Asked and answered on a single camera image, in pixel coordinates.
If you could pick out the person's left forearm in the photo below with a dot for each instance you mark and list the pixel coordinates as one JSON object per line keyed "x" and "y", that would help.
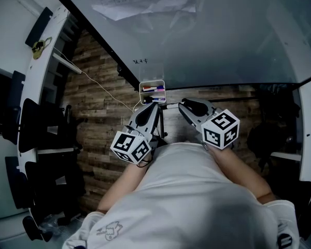
{"x": 119, "y": 185}

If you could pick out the crumpled white paper sheet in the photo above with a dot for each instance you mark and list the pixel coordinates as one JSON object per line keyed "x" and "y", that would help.
{"x": 134, "y": 1}

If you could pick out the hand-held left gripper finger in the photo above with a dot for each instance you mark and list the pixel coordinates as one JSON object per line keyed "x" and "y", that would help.
{"x": 135, "y": 119}
{"x": 155, "y": 123}

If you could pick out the black office chair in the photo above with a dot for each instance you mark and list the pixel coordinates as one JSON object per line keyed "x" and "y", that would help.
{"x": 49, "y": 185}
{"x": 307, "y": 204}
{"x": 41, "y": 123}

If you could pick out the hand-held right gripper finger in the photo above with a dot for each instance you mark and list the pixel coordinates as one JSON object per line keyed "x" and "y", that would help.
{"x": 210, "y": 106}
{"x": 190, "y": 115}

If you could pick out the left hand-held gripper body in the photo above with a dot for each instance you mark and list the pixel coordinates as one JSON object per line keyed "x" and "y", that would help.
{"x": 129, "y": 145}

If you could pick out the large black-framed whiteboard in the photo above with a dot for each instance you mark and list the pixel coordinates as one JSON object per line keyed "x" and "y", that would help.
{"x": 223, "y": 48}

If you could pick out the yellow cloth bag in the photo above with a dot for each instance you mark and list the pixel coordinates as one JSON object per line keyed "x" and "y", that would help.
{"x": 41, "y": 48}

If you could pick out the person's white shirt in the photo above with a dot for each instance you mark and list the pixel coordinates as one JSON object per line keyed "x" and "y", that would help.
{"x": 184, "y": 204}

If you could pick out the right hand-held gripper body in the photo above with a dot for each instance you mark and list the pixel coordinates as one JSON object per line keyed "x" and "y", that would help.
{"x": 220, "y": 128}

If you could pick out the person's right forearm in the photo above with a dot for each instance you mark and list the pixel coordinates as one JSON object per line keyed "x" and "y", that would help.
{"x": 238, "y": 172}

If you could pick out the white marker with black cap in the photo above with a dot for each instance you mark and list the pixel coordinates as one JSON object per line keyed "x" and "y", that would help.
{"x": 172, "y": 106}

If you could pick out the long white desk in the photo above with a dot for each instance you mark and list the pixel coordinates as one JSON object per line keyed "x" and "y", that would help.
{"x": 59, "y": 19}

